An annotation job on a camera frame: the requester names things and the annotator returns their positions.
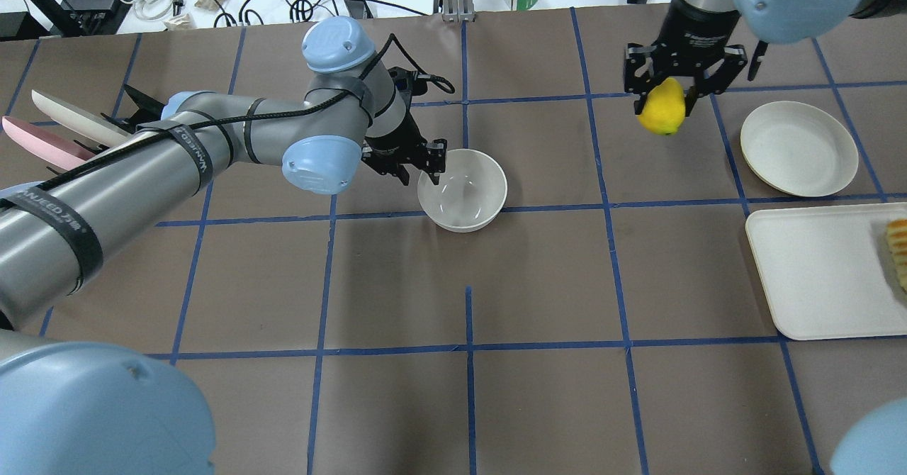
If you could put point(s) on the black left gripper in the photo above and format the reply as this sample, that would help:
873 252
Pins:
398 142

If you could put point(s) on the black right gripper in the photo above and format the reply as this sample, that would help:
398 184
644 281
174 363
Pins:
694 27

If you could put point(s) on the yellow lemon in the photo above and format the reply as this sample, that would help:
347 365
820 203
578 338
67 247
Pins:
665 109

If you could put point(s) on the white deep bowl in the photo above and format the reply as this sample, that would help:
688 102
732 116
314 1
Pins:
468 195

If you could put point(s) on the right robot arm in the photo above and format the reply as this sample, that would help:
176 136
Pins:
781 22

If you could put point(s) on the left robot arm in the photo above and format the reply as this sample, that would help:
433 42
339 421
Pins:
92 408

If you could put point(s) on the white shallow plate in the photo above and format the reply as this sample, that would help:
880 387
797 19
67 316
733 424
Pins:
799 149

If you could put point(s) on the white rectangular tray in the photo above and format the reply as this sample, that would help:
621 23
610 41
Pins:
827 272

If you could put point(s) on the sliced orange bread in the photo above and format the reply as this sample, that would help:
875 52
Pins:
896 243

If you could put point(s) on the black dish rack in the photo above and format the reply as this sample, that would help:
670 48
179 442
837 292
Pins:
149 110

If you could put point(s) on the cream plate in rack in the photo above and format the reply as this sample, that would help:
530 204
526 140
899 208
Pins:
86 124

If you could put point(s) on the pink plate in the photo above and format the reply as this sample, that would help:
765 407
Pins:
62 153

